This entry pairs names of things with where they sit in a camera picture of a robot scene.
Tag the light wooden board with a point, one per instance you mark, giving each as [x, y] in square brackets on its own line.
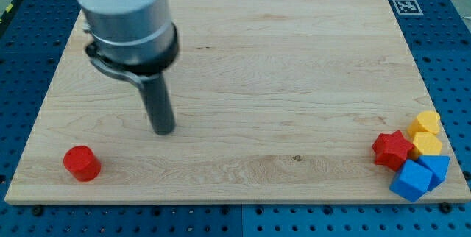
[275, 102]

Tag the yellow heart block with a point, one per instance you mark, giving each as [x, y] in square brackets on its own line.
[426, 121]

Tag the white fiducial marker tag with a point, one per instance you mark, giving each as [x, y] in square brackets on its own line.
[407, 7]

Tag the red star block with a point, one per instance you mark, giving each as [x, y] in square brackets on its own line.
[391, 150]

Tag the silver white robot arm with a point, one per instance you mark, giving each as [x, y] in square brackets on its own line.
[133, 40]

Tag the yellow hexagon block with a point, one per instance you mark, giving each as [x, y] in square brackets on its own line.
[425, 143]

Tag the blue triangle block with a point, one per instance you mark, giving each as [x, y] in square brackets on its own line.
[438, 165]

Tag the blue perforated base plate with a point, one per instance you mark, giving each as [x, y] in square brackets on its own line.
[30, 51]

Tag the red cylinder block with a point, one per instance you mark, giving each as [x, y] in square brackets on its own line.
[81, 163]

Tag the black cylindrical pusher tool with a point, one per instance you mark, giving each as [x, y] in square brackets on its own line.
[157, 102]

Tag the blue cube block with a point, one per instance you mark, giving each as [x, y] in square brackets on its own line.
[411, 181]

